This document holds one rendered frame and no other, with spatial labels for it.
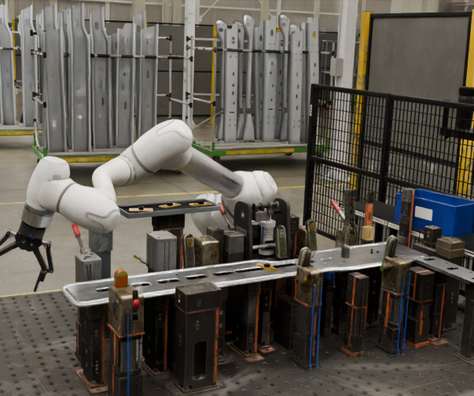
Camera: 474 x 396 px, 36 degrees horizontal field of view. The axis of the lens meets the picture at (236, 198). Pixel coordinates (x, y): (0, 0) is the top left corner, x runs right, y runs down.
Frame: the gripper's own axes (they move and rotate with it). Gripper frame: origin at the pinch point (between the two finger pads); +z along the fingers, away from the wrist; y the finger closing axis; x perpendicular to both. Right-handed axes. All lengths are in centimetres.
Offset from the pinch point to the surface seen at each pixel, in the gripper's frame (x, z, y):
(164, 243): -18, -20, -43
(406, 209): -58, -51, -140
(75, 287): 0.7, -4.0, -18.2
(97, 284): -1.9, -5.8, -24.4
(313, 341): 3, -10, -98
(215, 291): 13, -22, -57
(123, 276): 16.7, -19.2, -28.2
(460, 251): -27, -49, -152
